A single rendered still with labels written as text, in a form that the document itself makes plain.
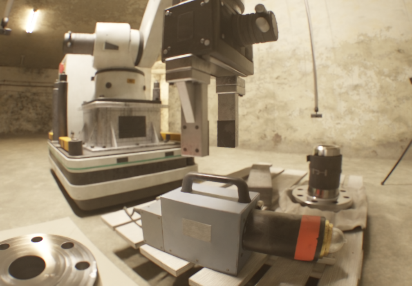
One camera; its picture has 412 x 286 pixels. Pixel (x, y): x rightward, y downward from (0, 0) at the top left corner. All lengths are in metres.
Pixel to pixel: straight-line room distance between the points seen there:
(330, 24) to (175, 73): 3.21
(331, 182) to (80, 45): 1.51
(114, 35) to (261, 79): 2.63
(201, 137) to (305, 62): 3.04
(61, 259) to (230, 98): 0.52
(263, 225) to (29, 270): 0.48
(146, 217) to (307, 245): 0.40
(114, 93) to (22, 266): 1.17
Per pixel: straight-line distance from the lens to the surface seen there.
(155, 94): 1.86
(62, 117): 1.55
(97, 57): 1.42
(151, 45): 1.44
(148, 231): 0.61
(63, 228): 1.10
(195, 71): 0.38
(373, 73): 3.25
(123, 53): 1.41
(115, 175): 1.20
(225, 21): 0.45
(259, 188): 0.87
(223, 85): 0.57
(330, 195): 0.88
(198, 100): 0.41
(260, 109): 3.51
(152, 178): 1.31
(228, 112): 0.56
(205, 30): 0.41
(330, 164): 0.84
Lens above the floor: 0.49
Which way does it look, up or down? 3 degrees down
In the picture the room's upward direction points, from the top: straight up
